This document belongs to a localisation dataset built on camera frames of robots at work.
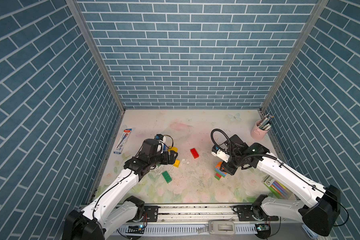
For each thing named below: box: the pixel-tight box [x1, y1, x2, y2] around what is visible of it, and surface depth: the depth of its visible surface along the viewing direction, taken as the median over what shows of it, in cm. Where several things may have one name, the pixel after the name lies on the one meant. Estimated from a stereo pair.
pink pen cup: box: [250, 119, 271, 141], surface depth 101 cm
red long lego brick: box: [190, 148, 199, 159], surface depth 97 cm
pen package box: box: [113, 128, 132, 154], surface depth 102 cm
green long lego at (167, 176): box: [162, 170, 173, 184], surface depth 87 cm
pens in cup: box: [258, 113, 275, 131], surface depth 98 cm
